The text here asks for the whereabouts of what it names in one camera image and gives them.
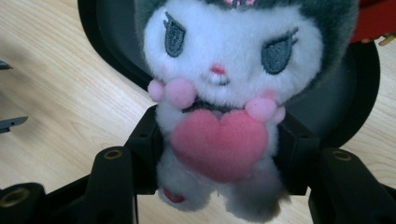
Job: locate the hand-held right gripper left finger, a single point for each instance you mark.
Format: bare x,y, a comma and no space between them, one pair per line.
144,146

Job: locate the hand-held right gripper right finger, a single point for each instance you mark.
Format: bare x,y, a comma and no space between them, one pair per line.
297,155

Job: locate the white and grey plush toy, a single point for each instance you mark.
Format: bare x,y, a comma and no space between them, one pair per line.
233,62

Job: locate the black oval tray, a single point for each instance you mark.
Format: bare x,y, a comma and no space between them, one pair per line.
118,34

